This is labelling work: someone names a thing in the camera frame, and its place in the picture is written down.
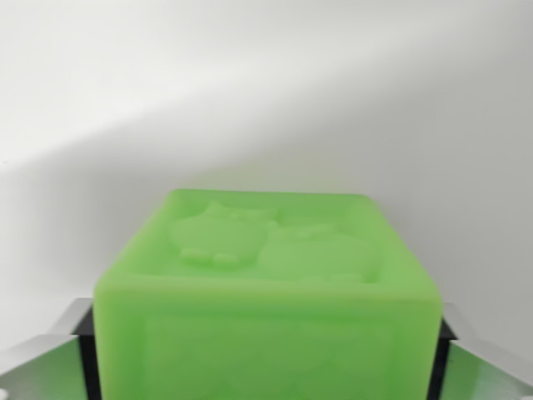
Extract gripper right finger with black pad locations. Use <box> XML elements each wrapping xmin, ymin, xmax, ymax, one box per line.
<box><xmin>426</xmin><ymin>302</ymin><xmax>533</xmax><ymax>400</ymax></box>

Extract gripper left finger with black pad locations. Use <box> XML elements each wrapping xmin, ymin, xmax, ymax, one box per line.
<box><xmin>0</xmin><ymin>297</ymin><xmax>101</xmax><ymax>400</ymax></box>

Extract green embossed rubber cube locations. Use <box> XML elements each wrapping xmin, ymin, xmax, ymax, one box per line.
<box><xmin>92</xmin><ymin>188</ymin><xmax>443</xmax><ymax>400</ymax></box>

